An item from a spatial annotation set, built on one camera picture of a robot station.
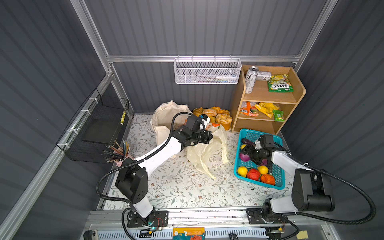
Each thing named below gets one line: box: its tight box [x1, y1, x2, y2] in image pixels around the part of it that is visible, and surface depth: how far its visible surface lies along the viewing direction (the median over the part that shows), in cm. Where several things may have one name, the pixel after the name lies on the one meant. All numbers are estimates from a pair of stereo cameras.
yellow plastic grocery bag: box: [186, 123, 229, 181], surface depth 85 cm
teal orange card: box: [172, 227, 205, 240], surface depth 71 cm
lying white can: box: [256, 71, 272, 82], surface depth 93 cm
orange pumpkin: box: [260, 174, 276, 186], surface depth 82 cm
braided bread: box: [192, 107, 203, 117], surface depth 121 cm
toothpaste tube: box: [216, 74, 237, 80], surface depth 93 cm
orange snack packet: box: [239, 101, 259, 117], surface depth 98 cm
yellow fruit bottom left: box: [237, 166, 248, 178], surface depth 87 cm
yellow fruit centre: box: [258, 165, 269, 175], surface depth 87 cm
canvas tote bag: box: [150, 99, 193, 146], surface depth 95 cm
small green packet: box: [273, 109, 285, 122], surface depth 96 cm
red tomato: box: [246, 168, 261, 181], surface depth 84 cm
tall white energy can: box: [245, 66, 259, 94], surface depth 80 cm
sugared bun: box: [202, 108, 217, 117], surface depth 114 cm
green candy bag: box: [268, 74, 295, 93], surface depth 91 cm
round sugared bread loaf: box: [215, 113, 233, 131], surface depth 107 cm
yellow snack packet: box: [254, 102, 280, 119], surface depth 98 cm
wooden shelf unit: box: [231, 65, 306, 135], surface depth 93 cm
